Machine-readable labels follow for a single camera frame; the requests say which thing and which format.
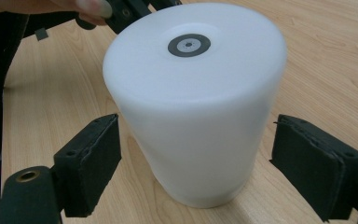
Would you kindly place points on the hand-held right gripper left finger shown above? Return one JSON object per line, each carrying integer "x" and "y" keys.
{"x": 90, "y": 161}

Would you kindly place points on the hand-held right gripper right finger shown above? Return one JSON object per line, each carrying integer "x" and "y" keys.
{"x": 317, "y": 165}

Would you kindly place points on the white cylindrical cup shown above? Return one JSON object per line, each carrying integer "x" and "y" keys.
{"x": 192, "y": 118}

